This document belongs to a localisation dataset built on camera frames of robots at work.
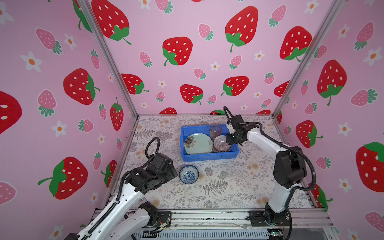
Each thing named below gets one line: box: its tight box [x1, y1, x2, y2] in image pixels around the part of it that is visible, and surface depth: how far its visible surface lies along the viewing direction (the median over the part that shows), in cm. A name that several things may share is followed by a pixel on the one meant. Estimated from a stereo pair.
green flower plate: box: [184, 132, 213, 155], surface depth 101 cm
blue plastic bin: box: [179, 124, 240, 162], surface depth 98 cm
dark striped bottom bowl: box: [213, 135, 231, 153], surface depth 97 cm
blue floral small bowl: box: [179, 164, 200, 185], surface depth 90 cm
